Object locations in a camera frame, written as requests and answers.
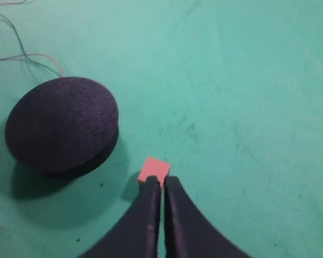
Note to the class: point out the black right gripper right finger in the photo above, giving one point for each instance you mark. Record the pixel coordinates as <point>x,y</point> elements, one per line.
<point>187,232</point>

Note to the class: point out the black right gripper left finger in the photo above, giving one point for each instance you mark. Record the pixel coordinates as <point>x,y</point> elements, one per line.
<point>136,233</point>

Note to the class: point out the pink cube-shaped block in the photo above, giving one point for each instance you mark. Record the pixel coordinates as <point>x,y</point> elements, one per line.
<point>154,167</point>

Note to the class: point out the black round turntable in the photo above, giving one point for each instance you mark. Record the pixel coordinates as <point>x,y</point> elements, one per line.
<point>63,128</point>

